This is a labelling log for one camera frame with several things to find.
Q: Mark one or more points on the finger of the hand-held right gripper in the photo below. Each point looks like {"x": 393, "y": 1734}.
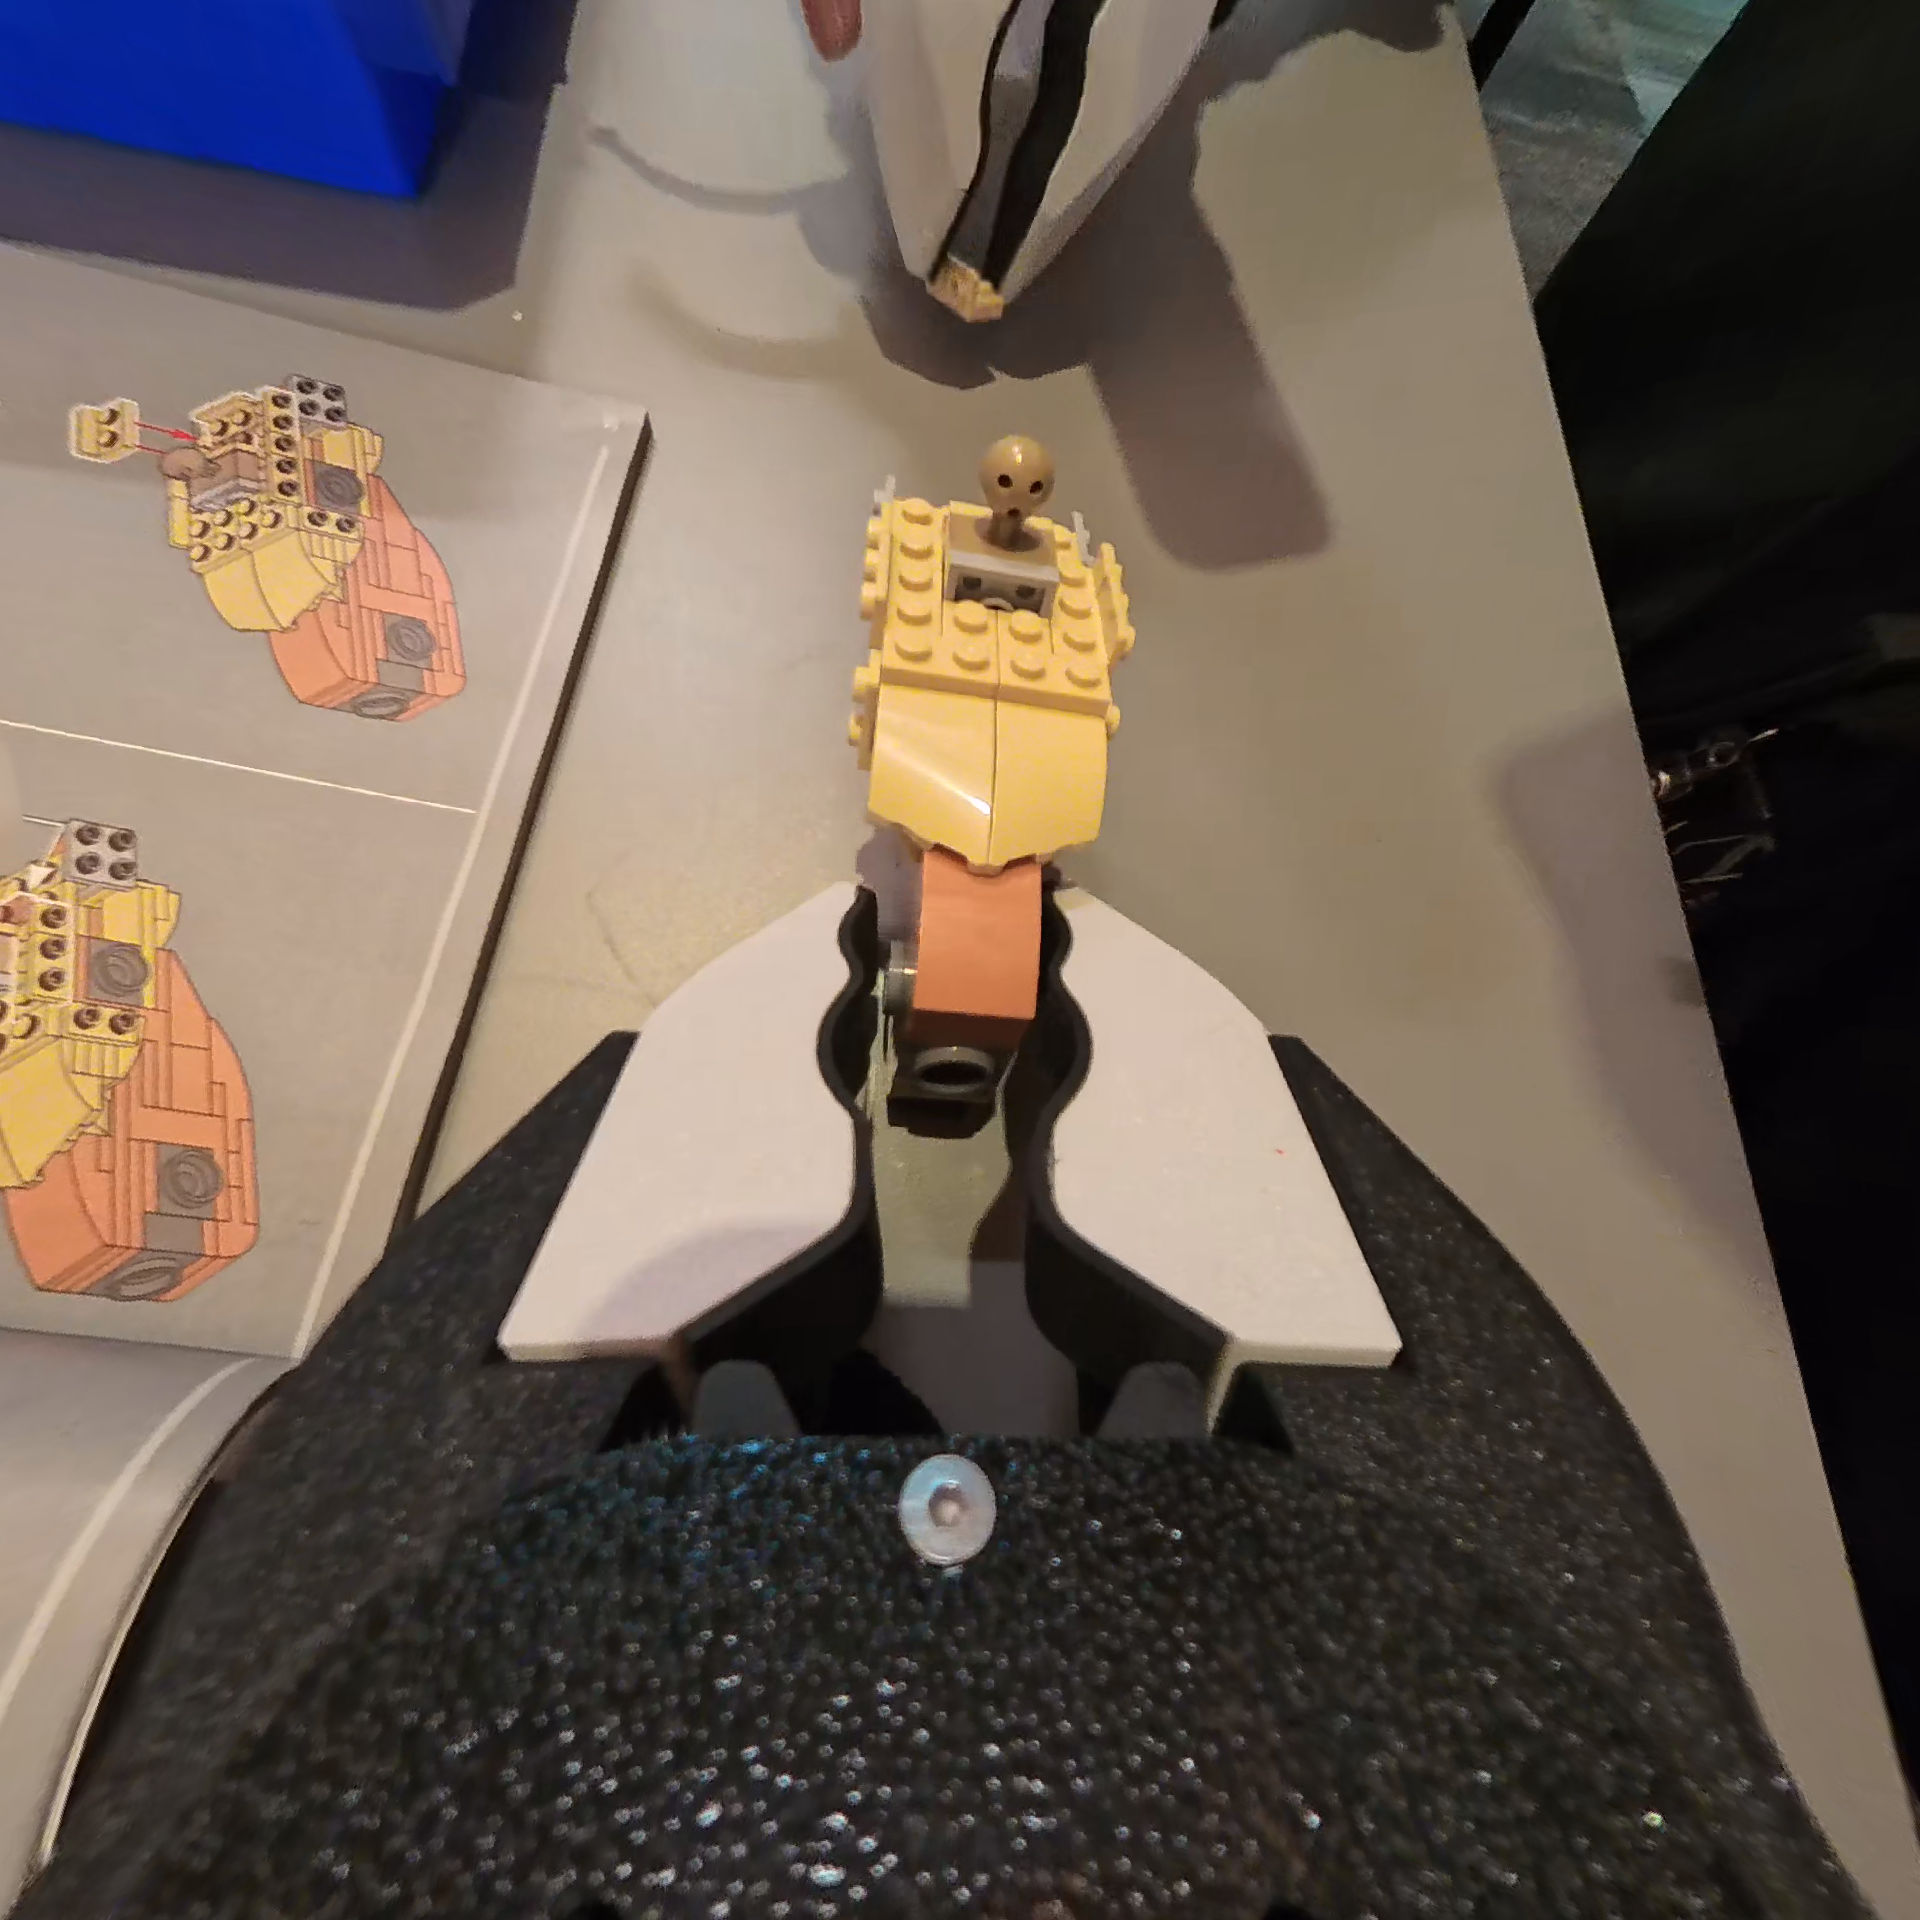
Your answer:
{"x": 932, "y": 105}
{"x": 1110, "y": 105}

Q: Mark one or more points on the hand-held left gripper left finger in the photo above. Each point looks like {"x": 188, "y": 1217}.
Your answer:
{"x": 674, "y": 1185}

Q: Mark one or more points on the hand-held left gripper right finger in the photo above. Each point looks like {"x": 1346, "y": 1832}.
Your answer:
{"x": 1214, "y": 1185}

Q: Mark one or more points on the small tan brick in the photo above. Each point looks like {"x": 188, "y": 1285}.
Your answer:
{"x": 967, "y": 288}

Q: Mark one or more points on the tan and orange brick model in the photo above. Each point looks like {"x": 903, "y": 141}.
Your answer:
{"x": 990, "y": 750}

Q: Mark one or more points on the blue plastic bin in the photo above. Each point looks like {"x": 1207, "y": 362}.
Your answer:
{"x": 225, "y": 75}

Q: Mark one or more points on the person's right hand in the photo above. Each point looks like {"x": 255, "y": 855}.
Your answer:
{"x": 833, "y": 23}

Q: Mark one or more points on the brick instruction booklet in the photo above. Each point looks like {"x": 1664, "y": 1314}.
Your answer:
{"x": 452, "y": 674}

